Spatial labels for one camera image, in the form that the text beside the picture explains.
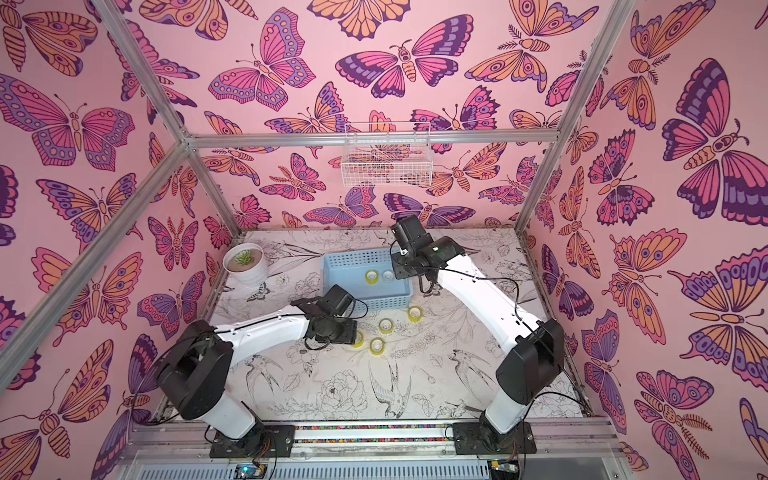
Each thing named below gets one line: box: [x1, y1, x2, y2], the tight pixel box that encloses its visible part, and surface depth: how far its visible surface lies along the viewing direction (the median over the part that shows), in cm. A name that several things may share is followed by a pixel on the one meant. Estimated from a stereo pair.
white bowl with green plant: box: [222, 242, 268, 286], surface depth 100 cm
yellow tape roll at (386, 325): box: [378, 317, 394, 334], surface depth 95 cm
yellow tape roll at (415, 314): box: [408, 306, 423, 323], surface depth 97 cm
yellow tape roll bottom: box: [370, 337, 385, 356], surface depth 91 cm
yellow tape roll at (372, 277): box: [365, 270, 379, 285], surface depth 106 cm
